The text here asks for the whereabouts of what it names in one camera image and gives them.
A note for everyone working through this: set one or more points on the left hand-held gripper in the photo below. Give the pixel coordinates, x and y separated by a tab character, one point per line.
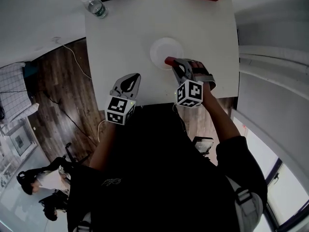
118	111

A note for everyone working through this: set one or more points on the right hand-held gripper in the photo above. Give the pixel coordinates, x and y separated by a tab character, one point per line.
190	93

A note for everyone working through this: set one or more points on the red piece of meat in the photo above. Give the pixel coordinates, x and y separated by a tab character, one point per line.
169	60

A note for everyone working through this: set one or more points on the white plate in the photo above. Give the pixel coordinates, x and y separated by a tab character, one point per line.
162	49

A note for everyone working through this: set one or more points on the person's left forearm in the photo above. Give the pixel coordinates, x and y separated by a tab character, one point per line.
103	144

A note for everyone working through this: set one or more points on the person's right forearm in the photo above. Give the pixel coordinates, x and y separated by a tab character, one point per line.
219	115

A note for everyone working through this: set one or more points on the person's right hand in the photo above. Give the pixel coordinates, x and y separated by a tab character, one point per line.
198	66

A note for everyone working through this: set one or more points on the clear plastic water bottle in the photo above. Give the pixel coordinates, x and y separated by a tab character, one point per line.
96	7

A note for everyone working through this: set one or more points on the black office chair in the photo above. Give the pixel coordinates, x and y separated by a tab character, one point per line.
72	153

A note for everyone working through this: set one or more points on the person's black shirt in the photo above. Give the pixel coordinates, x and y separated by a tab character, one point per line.
154	178

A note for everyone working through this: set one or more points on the checkered white bedding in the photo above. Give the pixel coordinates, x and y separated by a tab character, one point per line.
12	93

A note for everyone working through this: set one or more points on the grey framed picture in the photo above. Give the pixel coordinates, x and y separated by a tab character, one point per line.
20	141

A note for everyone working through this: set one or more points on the black window frame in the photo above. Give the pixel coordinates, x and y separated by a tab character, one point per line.
272	178

